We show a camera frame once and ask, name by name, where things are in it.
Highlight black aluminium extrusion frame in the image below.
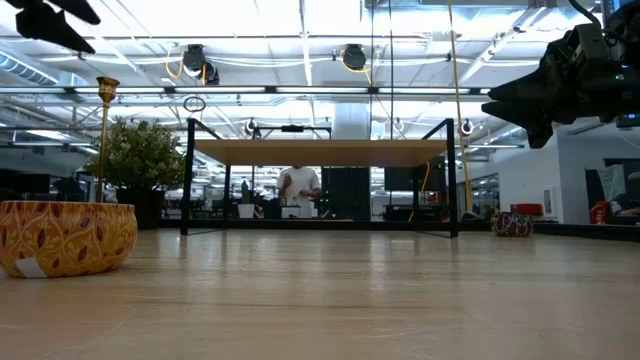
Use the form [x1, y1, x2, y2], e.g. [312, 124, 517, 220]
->
[159, 217, 640, 242]

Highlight green artificial potted plant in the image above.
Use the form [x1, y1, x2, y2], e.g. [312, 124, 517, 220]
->
[83, 115, 187, 231]

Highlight red box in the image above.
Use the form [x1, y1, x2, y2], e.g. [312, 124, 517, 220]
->
[509, 202, 544, 217]

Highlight black cabinet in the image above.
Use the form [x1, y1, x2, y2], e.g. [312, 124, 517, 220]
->
[320, 166, 372, 222]

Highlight tall brass candlestick holder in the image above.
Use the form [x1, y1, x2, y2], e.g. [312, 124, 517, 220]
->
[94, 75, 121, 204]

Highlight red bag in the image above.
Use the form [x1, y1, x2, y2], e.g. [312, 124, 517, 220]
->
[588, 200, 609, 225]

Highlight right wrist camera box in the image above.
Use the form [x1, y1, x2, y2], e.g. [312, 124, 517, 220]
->
[564, 22, 612, 66]

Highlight dark red patterned candle tin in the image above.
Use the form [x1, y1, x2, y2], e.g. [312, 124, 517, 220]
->
[490, 210, 535, 238]

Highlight yellow hanging cable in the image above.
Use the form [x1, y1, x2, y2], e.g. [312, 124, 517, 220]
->
[446, 0, 474, 216]

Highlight small white potted plant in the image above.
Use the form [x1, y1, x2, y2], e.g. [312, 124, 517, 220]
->
[236, 178, 256, 220]

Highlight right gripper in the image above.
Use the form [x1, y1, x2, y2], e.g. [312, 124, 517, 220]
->
[481, 39, 640, 149]

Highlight wooden shelf black metal legs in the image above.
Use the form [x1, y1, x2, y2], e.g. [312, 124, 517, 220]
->
[179, 117, 460, 239]

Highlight black ceiling cord reel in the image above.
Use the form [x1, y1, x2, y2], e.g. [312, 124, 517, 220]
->
[340, 43, 369, 72]
[181, 43, 222, 87]

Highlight orange leaf pattern candle tin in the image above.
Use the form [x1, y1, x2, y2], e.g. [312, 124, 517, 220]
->
[0, 199, 139, 279]

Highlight person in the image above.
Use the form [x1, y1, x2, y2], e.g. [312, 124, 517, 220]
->
[276, 165, 322, 220]

